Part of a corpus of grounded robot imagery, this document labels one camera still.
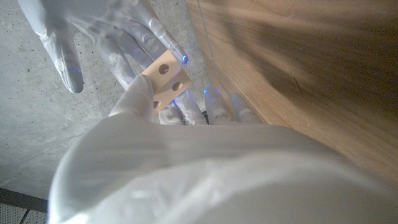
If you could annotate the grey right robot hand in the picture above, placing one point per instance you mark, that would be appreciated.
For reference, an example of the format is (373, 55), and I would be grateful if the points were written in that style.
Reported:
(102, 31)

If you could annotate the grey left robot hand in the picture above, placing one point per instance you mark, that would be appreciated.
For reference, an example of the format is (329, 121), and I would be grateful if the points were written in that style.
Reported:
(217, 174)

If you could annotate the small wooden block with holes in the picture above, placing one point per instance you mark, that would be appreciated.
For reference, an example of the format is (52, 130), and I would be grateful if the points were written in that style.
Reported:
(166, 80)

